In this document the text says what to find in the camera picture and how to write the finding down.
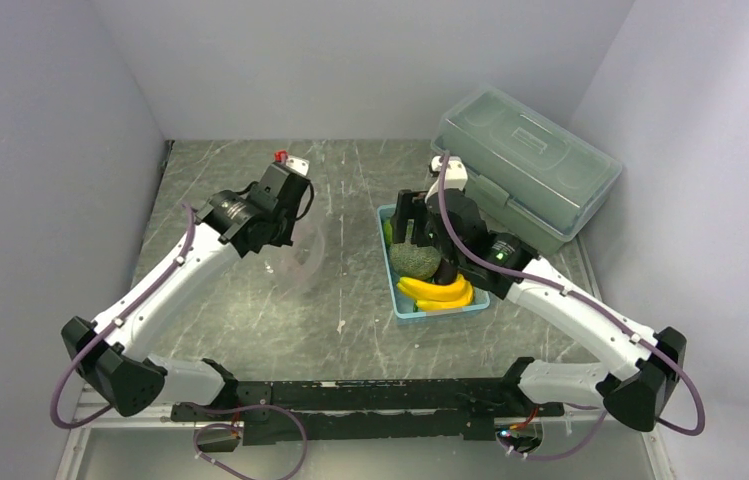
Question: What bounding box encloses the clear zip top bag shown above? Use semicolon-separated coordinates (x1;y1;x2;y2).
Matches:
264;211;326;296

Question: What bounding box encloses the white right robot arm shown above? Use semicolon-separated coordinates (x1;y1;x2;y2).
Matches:
384;189;687;432

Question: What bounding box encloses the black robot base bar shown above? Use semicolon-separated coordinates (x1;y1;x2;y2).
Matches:
171;378;564;446

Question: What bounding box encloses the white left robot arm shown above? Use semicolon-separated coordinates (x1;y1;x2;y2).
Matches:
59;156;314;420

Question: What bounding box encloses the green custard apple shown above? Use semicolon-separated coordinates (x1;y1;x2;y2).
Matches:
382;219;393;247

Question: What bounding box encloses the netted green melon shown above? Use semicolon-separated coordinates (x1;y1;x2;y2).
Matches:
389;243;442;280

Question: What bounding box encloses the purple eggplant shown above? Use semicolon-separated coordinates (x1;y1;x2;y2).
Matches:
432;260;459;285

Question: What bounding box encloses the upper yellow banana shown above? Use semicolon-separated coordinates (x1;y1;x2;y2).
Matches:
396;274;474;303

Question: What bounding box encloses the yellow banana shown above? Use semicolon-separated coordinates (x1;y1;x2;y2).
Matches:
415;284;474;312
396;274;474;303

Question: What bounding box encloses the green storage box, clear lid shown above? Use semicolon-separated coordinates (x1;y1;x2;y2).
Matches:
432;88;622;256

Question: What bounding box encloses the lower yellow banana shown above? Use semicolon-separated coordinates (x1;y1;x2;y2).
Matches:
415;284;474;312

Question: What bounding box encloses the light blue plastic basket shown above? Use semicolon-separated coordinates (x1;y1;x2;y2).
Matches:
376;204;491;325

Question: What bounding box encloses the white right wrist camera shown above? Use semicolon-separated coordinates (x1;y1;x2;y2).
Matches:
424;155;468;201

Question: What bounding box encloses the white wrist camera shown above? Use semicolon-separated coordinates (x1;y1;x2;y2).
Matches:
274;150;310;177
424;155;468;201

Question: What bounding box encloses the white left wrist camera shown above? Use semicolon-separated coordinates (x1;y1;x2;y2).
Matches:
274;150;310;177

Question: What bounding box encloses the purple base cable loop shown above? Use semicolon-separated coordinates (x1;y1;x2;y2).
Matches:
192;401;311;480

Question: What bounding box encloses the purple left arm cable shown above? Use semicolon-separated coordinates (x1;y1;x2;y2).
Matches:
49;201;198;430

